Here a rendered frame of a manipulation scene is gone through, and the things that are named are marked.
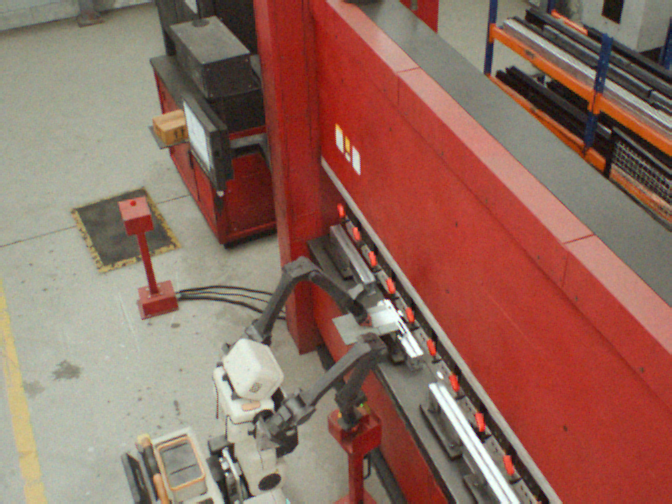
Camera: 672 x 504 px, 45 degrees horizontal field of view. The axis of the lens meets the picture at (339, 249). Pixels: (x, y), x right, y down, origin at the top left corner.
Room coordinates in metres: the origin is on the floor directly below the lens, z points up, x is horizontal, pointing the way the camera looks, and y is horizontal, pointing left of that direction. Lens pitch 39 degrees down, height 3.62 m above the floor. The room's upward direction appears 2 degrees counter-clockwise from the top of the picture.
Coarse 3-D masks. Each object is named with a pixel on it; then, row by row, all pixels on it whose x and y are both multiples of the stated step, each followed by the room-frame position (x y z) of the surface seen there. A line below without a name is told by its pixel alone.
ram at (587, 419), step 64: (320, 64) 3.46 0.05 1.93; (320, 128) 3.51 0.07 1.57; (384, 128) 2.76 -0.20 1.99; (384, 192) 2.76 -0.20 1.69; (448, 192) 2.24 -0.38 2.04; (384, 256) 2.75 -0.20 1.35; (448, 256) 2.22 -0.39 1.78; (512, 256) 1.85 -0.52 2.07; (448, 320) 2.18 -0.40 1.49; (512, 320) 1.81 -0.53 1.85; (576, 320) 1.54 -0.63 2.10; (512, 384) 1.76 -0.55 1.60; (576, 384) 1.49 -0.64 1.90; (640, 384) 1.29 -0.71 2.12; (576, 448) 1.44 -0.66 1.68; (640, 448) 1.24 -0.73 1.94
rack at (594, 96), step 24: (552, 0) 5.18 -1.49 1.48; (528, 48) 4.65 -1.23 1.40; (600, 48) 4.05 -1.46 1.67; (528, 72) 5.01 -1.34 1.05; (552, 72) 4.39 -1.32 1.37; (600, 72) 4.02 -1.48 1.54; (600, 96) 4.00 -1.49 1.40; (624, 120) 3.80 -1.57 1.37; (576, 144) 4.10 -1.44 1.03; (600, 168) 3.89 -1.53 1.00; (648, 192) 3.56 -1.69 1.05
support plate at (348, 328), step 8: (376, 312) 2.76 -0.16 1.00; (336, 320) 2.72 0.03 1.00; (344, 320) 2.72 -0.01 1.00; (352, 320) 2.71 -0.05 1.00; (368, 320) 2.71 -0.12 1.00; (344, 328) 2.66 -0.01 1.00; (352, 328) 2.66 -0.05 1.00; (360, 328) 2.66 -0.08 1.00; (368, 328) 2.66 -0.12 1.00; (376, 328) 2.65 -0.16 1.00; (384, 328) 2.65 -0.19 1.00; (392, 328) 2.65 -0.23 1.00; (344, 336) 2.61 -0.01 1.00; (352, 336) 2.61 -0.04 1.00
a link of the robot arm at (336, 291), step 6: (300, 258) 2.49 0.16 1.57; (318, 270) 2.47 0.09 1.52; (312, 276) 2.41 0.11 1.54; (318, 276) 2.43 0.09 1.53; (324, 276) 2.50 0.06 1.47; (318, 282) 2.44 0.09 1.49; (324, 282) 2.50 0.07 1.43; (330, 282) 2.52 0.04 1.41; (324, 288) 2.51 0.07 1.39; (330, 288) 2.53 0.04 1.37; (336, 288) 2.55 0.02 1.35; (342, 288) 2.61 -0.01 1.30; (330, 294) 2.54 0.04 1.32; (336, 294) 2.56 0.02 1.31; (342, 294) 2.58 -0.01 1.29; (348, 294) 2.61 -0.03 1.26; (336, 300) 2.57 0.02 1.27; (342, 300) 2.58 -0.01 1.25; (342, 306) 2.59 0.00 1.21
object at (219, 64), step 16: (176, 32) 3.85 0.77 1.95; (192, 32) 3.85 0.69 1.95; (208, 32) 3.84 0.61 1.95; (224, 32) 3.83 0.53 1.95; (176, 48) 3.91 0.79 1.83; (192, 48) 3.66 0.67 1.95; (208, 48) 3.65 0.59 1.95; (224, 48) 3.65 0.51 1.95; (240, 48) 3.64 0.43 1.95; (192, 64) 3.65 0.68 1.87; (208, 64) 3.50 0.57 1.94; (224, 64) 3.53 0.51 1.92; (240, 64) 3.57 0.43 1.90; (208, 80) 3.50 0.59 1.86; (224, 80) 3.53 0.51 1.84; (240, 80) 3.56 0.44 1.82; (208, 96) 3.50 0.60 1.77; (224, 96) 3.53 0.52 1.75; (224, 112) 3.95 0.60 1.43
